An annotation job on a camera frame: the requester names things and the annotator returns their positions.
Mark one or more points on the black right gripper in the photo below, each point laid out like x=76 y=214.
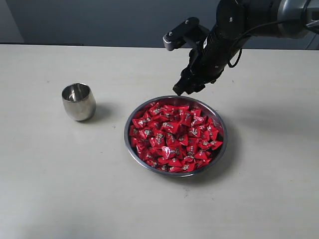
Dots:
x=207 y=62

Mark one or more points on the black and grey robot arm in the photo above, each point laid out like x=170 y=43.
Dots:
x=236 y=22

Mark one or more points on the round stainless steel plate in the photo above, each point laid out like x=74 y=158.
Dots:
x=134 y=152

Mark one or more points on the pile of red wrapped candies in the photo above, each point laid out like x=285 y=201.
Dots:
x=174 y=137

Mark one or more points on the stainless steel cup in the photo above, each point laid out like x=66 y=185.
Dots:
x=78 y=101

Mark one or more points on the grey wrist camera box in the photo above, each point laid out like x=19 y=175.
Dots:
x=188 y=32

